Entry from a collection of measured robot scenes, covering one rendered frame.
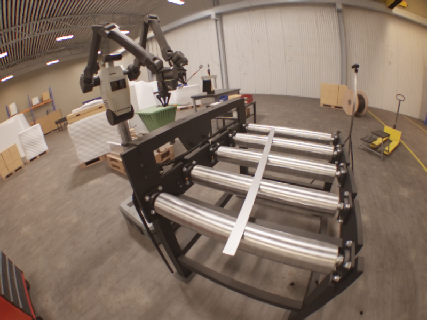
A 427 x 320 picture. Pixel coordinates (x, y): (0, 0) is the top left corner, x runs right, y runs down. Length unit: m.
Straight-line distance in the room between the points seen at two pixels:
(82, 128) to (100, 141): 0.52
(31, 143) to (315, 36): 14.64
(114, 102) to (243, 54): 10.82
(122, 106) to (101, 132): 2.77
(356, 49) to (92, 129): 11.96
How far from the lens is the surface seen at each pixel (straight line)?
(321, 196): 0.83
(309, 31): 11.27
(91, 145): 4.31
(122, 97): 1.51
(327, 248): 0.64
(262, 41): 11.55
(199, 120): 1.11
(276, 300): 1.13
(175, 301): 1.53
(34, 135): 8.68
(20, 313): 1.96
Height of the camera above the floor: 1.41
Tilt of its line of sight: 27 degrees down
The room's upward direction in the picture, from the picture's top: 7 degrees counter-clockwise
